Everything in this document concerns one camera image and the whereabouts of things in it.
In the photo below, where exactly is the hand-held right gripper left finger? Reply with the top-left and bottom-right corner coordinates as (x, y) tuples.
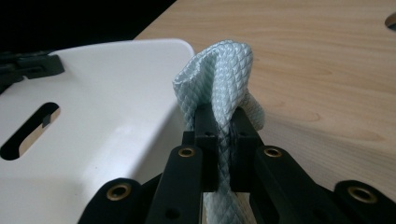
(145, 103), (219, 224)

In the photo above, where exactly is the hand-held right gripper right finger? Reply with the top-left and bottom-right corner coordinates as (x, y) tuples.
(229, 106), (344, 224)

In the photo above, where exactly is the light blue cloth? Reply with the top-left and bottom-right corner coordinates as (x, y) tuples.
(172, 39), (266, 224)

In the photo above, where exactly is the white plastic basket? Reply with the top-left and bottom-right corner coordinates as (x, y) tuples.
(0, 38), (196, 224)

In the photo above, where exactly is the round table cable hole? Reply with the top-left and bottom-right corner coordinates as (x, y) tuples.
(384, 12), (396, 32)

